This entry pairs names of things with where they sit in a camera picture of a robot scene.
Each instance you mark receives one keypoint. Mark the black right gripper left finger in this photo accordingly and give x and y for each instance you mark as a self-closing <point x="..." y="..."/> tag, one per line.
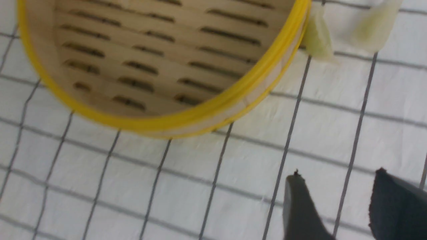
<point x="301" y="220"/>

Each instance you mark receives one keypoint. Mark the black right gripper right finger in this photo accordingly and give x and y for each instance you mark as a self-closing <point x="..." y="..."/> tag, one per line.
<point x="398" y="209"/>

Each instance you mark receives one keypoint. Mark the pale green dumpling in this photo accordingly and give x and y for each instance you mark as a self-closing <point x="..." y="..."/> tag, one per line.
<point x="316" y="39"/>

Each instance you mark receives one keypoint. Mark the pale yellow-green dumpling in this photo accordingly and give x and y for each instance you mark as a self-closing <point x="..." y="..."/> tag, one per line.
<point x="374" y="27"/>

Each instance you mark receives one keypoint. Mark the yellow-rimmed bamboo steamer tray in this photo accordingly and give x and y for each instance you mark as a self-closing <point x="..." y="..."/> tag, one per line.
<point x="162" y="68"/>

